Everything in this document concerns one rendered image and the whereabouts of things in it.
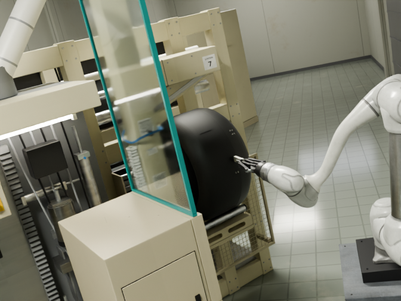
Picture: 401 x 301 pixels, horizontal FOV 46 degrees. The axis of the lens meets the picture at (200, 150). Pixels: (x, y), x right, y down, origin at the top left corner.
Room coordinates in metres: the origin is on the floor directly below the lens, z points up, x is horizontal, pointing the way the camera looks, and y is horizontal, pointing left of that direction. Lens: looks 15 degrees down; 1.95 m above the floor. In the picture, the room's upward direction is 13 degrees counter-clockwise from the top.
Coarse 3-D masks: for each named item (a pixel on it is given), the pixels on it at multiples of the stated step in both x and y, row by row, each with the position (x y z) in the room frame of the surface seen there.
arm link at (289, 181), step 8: (272, 168) 2.02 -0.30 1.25; (280, 168) 1.99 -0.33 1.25; (288, 168) 1.97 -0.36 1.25; (272, 176) 1.99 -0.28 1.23; (280, 176) 1.95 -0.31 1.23; (288, 176) 1.93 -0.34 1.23; (296, 176) 1.92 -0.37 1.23; (272, 184) 2.00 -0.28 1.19; (280, 184) 1.94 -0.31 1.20; (288, 184) 1.91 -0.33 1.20; (296, 184) 1.91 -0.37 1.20; (288, 192) 1.96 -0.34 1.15; (296, 192) 1.97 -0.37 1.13
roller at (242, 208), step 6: (234, 210) 2.44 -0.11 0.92; (240, 210) 2.45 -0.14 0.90; (246, 210) 2.48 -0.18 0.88; (222, 216) 2.40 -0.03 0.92; (228, 216) 2.41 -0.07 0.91; (234, 216) 2.43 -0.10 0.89; (204, 222) 2.37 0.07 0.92; (210, 222) 2.36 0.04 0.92; (216, 222) 2.37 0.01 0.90; (222, 222) 2.39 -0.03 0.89; (210, 228) 2.35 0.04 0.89
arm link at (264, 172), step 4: (264, 164) 2.08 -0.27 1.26; (268, 164) 2.07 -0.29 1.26; (272, 164) 2.06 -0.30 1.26; (264, 168) 2.05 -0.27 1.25; (268, 168) 2.04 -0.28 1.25; (260, 172) 2.07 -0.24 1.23; (264, 172) 2.04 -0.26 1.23; (268, 172) 2.03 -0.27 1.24; (264, 176) 2.04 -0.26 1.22; (264, 180) 2.06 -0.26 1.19
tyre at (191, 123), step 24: (192, 120) 2.42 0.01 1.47; (216, 120) 2.43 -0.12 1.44; (192, 144) 2.31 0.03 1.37; (216, 144) 2.31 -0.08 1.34; (240, 144) 2.36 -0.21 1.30; (192, 168) 2.82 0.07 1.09; (216, 168) 2.25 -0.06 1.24; (240, 168) 2.32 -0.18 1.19; (192, 192) 2.71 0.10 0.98; (216, 192) 2.25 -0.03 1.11; (240, 192) 2.34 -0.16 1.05; (216, 216) 2.38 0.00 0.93
